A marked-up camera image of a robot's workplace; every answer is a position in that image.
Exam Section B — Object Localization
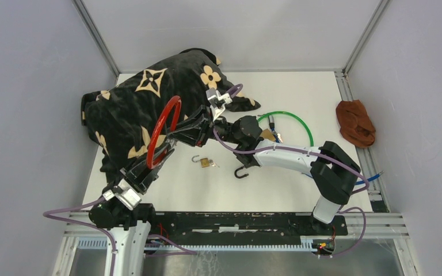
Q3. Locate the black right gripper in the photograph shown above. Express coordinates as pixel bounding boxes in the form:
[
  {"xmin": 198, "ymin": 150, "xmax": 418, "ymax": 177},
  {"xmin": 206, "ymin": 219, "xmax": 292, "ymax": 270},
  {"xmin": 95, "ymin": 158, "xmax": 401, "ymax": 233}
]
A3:
[{"xmin": 166, "ymin": 107, "xmax": 242, "ymax": 150}]

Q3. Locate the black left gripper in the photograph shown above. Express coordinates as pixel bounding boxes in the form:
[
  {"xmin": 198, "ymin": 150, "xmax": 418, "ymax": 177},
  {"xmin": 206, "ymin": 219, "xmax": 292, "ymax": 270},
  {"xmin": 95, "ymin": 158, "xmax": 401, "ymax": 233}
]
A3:
[{"xmin": 102, "ymin": 140, "xmax": 172, "ymax": 191}]

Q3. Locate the small brass padlock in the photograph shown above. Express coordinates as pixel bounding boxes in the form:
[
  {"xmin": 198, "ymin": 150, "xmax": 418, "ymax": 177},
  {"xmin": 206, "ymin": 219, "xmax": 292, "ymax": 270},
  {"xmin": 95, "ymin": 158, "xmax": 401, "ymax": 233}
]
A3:
[{"xmin": 191, "ymin": 155, "xmax": 211, "ymax": 168}]

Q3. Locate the red cable lock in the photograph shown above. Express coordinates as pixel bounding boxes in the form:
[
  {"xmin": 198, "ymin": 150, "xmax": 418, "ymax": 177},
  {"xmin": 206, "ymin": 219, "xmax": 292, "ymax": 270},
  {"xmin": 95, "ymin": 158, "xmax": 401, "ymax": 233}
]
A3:
[{"xmin": 146, "ymin": 95, "xmax": 182, "ymax": 170}]

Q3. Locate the black Kajing padlock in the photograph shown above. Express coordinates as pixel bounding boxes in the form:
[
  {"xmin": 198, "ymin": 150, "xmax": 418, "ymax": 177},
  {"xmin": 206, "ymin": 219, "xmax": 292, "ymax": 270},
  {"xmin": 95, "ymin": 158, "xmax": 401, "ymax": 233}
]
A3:
[{"xmin": 234, "ymin": 154, "xmax": 260, "ymax": 179}]

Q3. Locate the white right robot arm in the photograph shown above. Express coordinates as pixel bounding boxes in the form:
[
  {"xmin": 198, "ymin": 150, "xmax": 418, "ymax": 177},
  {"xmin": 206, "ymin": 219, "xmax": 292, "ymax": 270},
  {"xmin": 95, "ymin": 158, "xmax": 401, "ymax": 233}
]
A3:
[{"xmin": 166, "ymin": 106, "xmax": 360, "ymax": 235}]

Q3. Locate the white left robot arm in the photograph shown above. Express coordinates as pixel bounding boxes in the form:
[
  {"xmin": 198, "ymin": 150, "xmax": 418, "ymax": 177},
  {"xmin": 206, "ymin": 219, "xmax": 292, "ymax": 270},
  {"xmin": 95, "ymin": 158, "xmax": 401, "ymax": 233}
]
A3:
[{"xmin": 89, "ymin": 197, "xmax": 172, "ymax": 275}]

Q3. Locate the black floral patterned cloth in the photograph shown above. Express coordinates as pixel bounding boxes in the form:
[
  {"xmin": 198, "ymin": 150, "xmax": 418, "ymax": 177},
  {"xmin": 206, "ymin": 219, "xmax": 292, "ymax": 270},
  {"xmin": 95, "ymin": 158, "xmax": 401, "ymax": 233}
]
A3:
[{"xmin": 81, "ymin": 48, "xmax": 262, "ymax": 185}]

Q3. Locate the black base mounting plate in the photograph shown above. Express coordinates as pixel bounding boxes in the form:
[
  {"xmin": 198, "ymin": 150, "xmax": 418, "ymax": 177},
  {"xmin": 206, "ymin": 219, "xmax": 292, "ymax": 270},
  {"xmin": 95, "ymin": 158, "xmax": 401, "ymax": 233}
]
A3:
[{"xmin": 150, "ymin": 212, "xmax": 348, "ymax": 246}]

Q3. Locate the large brass padlock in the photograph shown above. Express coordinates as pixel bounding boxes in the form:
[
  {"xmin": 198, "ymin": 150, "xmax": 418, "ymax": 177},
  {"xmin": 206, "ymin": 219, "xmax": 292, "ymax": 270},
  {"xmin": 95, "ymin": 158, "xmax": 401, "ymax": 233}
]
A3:
[{"xmin": 260, "ymin": 129, "xmax": 276, "ymax": 141}]

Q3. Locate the brown crumpled cloth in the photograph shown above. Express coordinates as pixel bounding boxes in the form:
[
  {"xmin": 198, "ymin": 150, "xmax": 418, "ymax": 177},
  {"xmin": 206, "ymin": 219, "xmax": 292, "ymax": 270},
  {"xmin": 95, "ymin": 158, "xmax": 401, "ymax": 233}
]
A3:
[{"xmin": 336, "ymin": 100, "xmax": 376, "ymax": 148}]

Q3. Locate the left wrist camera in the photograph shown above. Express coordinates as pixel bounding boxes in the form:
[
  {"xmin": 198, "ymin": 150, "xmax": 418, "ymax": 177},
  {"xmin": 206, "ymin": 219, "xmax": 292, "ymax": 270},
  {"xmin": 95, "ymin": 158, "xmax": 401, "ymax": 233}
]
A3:
[{"xmin": 102, "ymin": 179, "xmax": 142, "ymax": 210}]

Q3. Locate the green cable lock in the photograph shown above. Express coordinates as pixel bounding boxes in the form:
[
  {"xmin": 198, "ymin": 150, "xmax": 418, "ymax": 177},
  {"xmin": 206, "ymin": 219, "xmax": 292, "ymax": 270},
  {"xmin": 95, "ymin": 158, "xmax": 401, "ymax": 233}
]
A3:
[{"xmin": 257, "ymin": 110, "xmax": 315, "ymax": 147}]

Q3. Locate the blue cable lock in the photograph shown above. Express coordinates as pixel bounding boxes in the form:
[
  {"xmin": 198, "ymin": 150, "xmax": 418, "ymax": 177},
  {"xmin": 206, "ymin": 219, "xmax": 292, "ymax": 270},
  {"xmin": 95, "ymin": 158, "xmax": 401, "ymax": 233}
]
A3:
[{"xmin": 269, "ymin": 116, "xmax": 384, "ymax": 186}]

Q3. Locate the white toothed cable duct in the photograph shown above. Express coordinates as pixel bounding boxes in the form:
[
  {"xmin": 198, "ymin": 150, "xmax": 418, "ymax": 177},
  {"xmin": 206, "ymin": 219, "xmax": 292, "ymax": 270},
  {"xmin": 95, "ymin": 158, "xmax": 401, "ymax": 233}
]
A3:
[{"xmin": 77, "ymin": 237, "xmax": 317, "ymax": 253}]

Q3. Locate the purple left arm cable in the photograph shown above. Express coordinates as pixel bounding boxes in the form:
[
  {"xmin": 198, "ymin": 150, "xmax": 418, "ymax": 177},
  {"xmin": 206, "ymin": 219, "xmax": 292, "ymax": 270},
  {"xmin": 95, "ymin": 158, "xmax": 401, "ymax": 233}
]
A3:
[{"xmin": 43, "ymin": 196, "xmax": 197, "ymax": 276}]

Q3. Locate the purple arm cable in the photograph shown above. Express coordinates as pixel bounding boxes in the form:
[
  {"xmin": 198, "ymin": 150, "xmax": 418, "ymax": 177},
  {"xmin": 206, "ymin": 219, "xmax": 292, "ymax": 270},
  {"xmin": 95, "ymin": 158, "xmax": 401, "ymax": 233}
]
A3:
[
  {"xmin": 212, "ymin": 83, "xmax": 371, "ymax": 259},
  {"xmin": 43, "ymin": 196, "xmax": 197, "ymax": 276}
]

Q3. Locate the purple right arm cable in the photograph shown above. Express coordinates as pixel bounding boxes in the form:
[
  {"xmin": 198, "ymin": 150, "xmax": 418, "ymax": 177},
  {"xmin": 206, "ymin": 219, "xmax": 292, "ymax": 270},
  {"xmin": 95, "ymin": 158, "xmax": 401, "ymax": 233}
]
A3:
[{"xmin": 212, "ymin": 83, "xmax": 371, "ymax": 259}]

